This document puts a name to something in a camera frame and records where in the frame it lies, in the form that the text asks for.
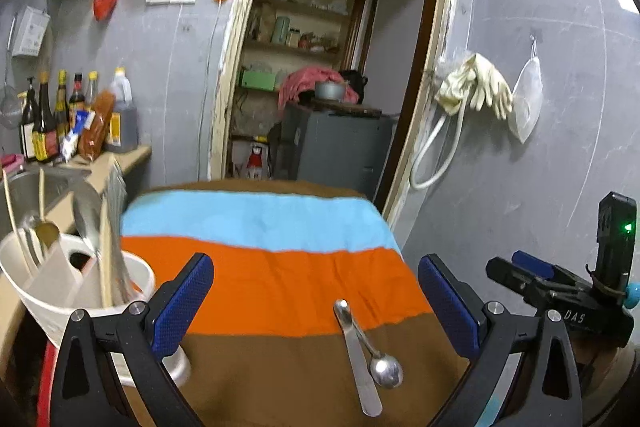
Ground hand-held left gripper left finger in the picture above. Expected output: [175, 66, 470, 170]
[50, 252, 216, 427]

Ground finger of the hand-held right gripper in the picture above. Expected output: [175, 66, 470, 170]
[512, 250, 591, 293]
[486, 257, 556, 295]

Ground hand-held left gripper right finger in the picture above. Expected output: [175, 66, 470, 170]
[418, 254, 583, 427]

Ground metal spoon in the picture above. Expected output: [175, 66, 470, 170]
[345, 317, 404, 389]

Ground metal knife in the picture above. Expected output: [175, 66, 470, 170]
[333, 299, 383, 417]

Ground white utensil holder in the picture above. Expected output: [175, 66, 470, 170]
[0, 232, 192, 389]

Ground person's right forearm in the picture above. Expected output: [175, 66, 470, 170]
[570, 337, 640, 427]

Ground striped tablecloth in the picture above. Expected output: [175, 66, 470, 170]
[117, 179, 476, 427]

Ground red white package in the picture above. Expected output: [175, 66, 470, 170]
[244, 136, 269, 180]

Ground red plastic object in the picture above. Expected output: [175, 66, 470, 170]
[37, 341, 69, 427]

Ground stainless steel sink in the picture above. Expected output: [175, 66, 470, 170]
[0, 167, 94, 239]

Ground cream rubber gloves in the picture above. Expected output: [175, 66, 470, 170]
[434, 53, 515, 120]

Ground large dark vinegar jug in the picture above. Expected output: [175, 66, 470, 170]
[105, 66, 140, 153]

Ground grey cabinet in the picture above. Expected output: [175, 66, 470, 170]
[279, 99, 399, 203]

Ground blue white packet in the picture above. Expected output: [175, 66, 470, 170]
[60, 109, 96, 160]

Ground dark sauce bottle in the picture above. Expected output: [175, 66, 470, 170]
[32, 71, 61, 163]
[19, 77, 39, 160]

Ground red-capped sauce bottle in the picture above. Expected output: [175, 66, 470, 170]
[68, 72, 86, 118]

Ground green box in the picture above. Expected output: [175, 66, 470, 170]
[238, 67, 278, 90]

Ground black kettle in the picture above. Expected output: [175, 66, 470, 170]
[340, 70, 369, 103]

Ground metal pot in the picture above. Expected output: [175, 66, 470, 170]
[313, 80, 346, 102]

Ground pink cloth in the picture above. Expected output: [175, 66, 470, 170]
[277, 65, 361, 108]

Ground green canister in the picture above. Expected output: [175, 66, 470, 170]
[272, 15, 291, 44]

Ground wooden shelf unit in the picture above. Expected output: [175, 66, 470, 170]
[227, 0, 371, 180]

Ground white hose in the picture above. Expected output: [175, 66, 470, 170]
[408, 97, 469, 190]

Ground white power cable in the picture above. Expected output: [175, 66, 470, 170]
[197, 0, 224, 180]

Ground wooden door frame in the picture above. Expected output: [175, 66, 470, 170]
[207, 0, 461, 229]

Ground white wall box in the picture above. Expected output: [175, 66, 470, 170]
[10, 5, 51, 58]

